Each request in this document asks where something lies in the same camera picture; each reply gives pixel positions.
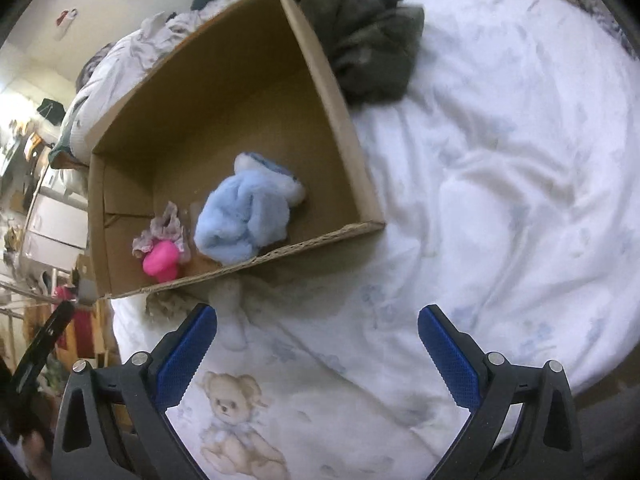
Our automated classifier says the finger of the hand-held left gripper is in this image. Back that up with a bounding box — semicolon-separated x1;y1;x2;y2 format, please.
10;300;76;396

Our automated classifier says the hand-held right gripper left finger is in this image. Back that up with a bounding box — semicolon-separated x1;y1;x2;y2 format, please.
52;302;218;480

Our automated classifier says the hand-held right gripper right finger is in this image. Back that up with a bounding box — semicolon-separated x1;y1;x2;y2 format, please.
417;304;586;480

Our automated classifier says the light blue fluffy plush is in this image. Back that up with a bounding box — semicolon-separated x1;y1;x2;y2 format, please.
194;170;292;265

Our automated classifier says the white and blue fuzzy sock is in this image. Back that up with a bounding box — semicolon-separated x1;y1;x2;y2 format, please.
234;152;307;206

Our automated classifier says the brown cardboard box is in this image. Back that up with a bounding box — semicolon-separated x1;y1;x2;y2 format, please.
87;0;387;301

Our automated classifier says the red rack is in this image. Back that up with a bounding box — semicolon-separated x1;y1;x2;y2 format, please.
52;285;98;358

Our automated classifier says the mottled brown cloth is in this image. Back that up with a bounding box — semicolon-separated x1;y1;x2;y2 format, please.
146;292;198;321

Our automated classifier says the grey bin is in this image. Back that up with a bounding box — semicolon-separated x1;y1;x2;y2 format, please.
75;270;98;306

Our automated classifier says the white kitchen cabinet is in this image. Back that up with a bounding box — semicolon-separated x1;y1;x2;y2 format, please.
22;187;91;261

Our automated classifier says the dark grey cloth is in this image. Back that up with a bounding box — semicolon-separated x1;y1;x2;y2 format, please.
570;395;640;480

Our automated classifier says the dark hanging garment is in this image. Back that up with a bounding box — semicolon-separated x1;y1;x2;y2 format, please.
39;99;68;123

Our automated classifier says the grey patterned cloth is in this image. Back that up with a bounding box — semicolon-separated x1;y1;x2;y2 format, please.
75;42;116;91

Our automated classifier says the white floral duvet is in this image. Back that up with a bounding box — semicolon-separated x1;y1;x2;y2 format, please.
62;0;451;158

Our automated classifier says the dark green quilted jacket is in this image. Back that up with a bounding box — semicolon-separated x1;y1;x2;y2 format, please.
287;0;426;106

